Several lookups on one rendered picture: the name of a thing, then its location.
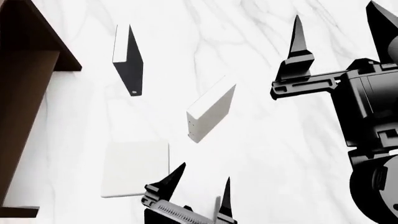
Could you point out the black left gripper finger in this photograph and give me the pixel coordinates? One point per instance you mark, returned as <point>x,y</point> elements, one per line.
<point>168,186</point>
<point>226,210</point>

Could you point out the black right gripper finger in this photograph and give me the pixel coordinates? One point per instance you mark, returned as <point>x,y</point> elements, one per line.
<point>381,25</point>
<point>299,56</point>

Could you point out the dark brown wooden cabinet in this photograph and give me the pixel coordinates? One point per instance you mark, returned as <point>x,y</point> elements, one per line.
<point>21,93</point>

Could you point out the flat white square box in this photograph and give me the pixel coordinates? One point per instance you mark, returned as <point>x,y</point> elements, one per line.
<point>135,168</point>

